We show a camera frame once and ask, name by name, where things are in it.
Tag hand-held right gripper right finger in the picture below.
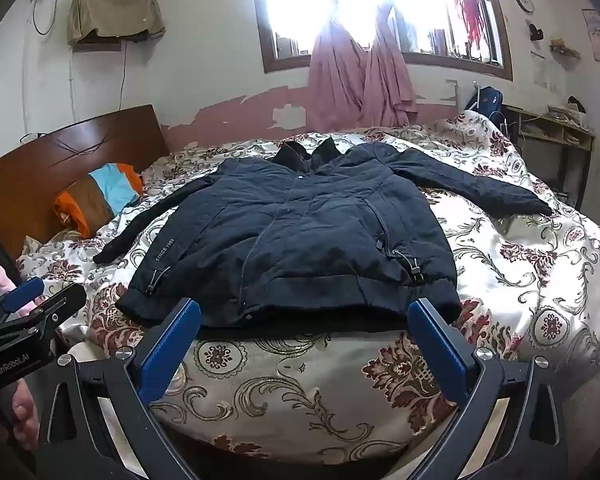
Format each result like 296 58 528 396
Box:
407 298 568 480

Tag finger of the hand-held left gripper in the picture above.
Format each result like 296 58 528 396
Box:
0 277 46 322
0 283 87 357

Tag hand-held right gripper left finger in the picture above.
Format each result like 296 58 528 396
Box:
37 298 203 480

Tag dark navy padded jacket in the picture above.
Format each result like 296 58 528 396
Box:
92 140 553 333

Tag red hanging clothes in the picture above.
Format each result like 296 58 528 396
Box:
452 0 486 43

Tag person's left hand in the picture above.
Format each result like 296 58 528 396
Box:
10 377 41 453

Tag wooden bed headboard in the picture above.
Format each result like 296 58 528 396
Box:
0 104 170 261

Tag striped orange brown blue pillow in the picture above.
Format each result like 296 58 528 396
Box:
54 162 145 238

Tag floral satin bed quilt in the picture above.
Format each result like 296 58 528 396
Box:
15 110 600 463

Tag wooden desk with shelves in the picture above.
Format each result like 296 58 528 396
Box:
500 104 596 201

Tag blue backpack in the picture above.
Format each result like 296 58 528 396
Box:
464 86 503 121

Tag pink curtain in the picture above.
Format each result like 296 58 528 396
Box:
307 22 376 133
362 5 418 128

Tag brown framed window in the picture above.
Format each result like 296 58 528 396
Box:
250 0 513 81

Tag black power cable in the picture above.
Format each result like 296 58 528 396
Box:
117 42 129 111

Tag small wall shelf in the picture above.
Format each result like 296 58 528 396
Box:
550 39 581 58

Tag wall calendar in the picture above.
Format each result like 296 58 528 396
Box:
582 8 600 63

